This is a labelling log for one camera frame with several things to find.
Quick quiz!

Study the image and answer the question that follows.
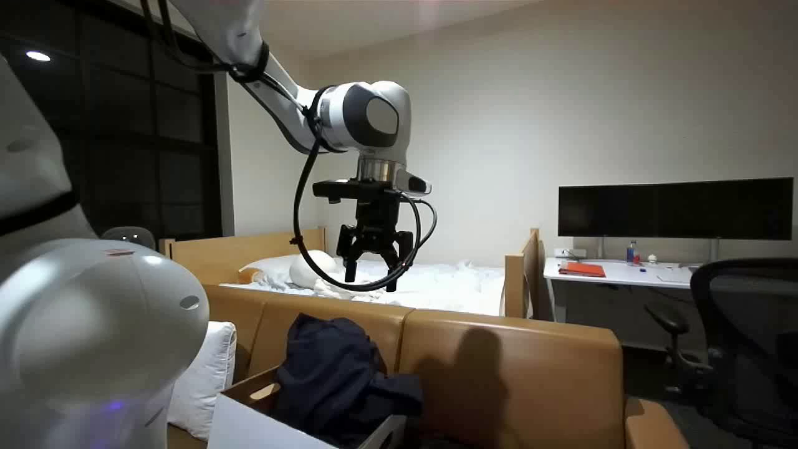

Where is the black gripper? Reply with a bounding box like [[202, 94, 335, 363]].
[[335, 182, 418, 295]]

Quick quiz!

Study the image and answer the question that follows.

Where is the black jersey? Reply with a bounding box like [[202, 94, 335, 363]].
[[276, 311, 426, 449]]

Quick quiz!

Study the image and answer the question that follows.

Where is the cardboard box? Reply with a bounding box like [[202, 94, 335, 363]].
[[208, 364, 410, 449]]

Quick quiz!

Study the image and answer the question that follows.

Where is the bed with white sheets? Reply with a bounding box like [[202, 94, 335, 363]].
[[221, 253, 509, 319]]

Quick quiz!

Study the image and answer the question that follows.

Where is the white bed pillow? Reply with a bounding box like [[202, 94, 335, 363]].
[[239, 250, 344, 295]]

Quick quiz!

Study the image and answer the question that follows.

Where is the white sofa pillow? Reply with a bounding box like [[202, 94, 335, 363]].
[[170, 319, 239, 439]]

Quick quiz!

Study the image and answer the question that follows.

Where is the red folder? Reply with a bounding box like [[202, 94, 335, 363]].
[[557, 260, 610, 279]]

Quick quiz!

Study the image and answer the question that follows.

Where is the white desk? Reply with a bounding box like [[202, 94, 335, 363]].
[[545, 255, 701, 356]]

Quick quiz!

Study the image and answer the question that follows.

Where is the dark glass window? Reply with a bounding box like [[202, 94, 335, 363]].
[[0, 0, 224, 245]]

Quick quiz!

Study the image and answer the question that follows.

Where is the black office chair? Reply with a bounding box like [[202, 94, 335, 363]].
[[645, 257, 798, 449]]

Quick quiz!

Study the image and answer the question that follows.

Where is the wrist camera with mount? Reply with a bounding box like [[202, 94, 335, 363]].
[[312, 171, 433, 204]]

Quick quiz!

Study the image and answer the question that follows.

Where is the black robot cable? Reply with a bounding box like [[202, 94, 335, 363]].
[[140, 0, 443, 295]]

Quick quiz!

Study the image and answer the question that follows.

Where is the wooden bed frame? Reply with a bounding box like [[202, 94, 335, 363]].
[[161, 227, 550, 321]]

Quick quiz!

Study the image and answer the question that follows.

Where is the black wall screen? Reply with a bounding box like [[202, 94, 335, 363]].
[[557, 176, 797, 243]]

